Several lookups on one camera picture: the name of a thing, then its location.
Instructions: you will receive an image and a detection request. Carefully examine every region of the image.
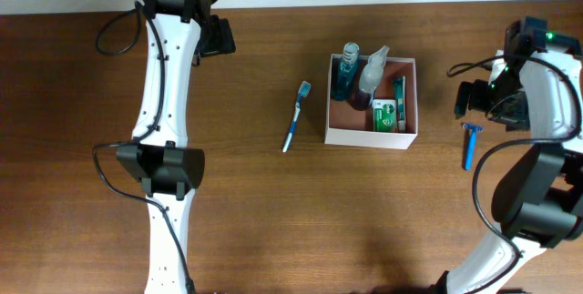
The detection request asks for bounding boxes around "blue disposable razor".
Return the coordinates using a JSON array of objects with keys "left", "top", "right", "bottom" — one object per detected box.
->
[{"left": 462, "top": 123, "right": 483, "bottom": 171}]

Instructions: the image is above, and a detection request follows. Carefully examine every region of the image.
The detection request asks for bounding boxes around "blue white toothbrush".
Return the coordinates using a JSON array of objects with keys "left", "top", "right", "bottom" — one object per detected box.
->
[{"left": 282, "top": 81, "right": 312, "bottom": 153}]

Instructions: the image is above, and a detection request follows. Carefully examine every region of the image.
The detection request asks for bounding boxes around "red green toothpaste tube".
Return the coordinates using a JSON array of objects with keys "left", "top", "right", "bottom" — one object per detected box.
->
[{"left": 393, "top": 76, "right": 406, "bottom": 133}]

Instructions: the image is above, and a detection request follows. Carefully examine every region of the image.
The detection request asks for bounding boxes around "green soap box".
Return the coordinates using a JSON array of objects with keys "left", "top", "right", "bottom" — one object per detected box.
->
[{"left": 372, "top": 99, "right": 398, "bottom": 133}]

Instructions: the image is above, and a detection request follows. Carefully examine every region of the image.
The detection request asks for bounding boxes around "clear spray bottle purple liquid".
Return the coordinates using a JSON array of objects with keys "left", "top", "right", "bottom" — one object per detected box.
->
[{"left": 353, "top": 46, "right": 390, "bottom": 111}]

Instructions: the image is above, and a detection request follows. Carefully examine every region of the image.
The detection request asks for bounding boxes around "teal mouthwash bottle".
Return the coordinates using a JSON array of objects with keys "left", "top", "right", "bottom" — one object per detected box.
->
[{"left": 332, "top": 42, "right": 360, "bottom": 101}]

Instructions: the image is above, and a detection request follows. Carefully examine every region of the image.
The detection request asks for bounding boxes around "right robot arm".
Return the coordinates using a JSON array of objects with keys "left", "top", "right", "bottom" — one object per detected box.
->
[{"left": 430, "top": 16, "right": 582, "bottom": 294}]

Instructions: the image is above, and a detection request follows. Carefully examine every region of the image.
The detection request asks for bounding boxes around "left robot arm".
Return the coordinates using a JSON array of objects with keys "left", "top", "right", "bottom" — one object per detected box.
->
[{"left": 117, "top": 0, "right": 236, "bottom": 293}]

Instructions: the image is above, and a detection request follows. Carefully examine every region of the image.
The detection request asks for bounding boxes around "white box pink interior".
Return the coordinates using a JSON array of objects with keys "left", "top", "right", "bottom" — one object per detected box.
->
[{"left": 324, "top": 54, "right": 419, "bottom": 150}]

